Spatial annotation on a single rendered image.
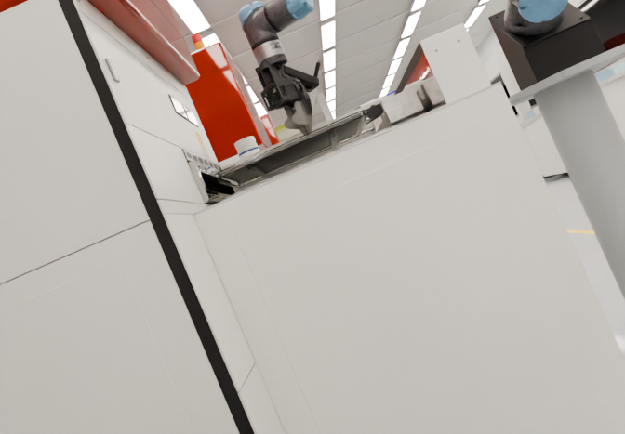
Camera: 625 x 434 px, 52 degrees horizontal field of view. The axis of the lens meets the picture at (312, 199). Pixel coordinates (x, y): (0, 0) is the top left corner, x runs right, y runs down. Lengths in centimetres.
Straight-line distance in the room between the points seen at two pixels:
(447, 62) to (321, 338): 58
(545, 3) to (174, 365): 115
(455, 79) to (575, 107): 56
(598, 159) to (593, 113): 12
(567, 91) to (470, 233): 69
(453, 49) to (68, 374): 90
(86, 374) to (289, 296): 38
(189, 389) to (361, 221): 43
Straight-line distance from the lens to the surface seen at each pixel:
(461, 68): 132
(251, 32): 169
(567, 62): 184
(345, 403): 125
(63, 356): 111
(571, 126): 181
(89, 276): 108
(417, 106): 147
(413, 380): 125
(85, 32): 112
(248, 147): 210
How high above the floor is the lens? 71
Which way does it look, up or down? 2 degrees up
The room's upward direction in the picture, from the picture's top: 23 degrees counter-clockwise
